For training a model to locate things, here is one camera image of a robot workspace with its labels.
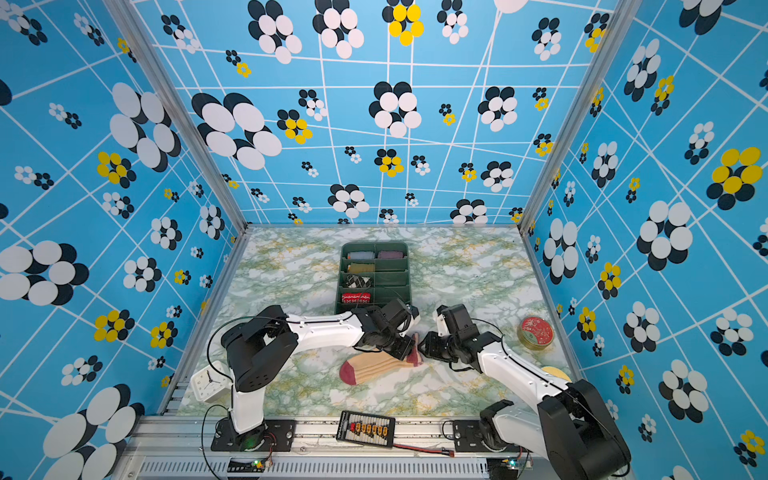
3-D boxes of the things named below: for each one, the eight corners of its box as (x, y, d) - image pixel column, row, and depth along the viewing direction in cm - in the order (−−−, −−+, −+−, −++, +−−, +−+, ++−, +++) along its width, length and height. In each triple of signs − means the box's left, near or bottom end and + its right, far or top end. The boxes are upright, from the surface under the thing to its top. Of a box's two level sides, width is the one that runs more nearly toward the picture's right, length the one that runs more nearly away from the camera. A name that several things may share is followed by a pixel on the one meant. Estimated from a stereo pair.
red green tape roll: (520, 350, 90) (525, 345, 86) (512, 321, 96) (516, 315, 92) (553, 350, 90) (559, 345, 86) (543, 321, 96) (548, 315, 92)
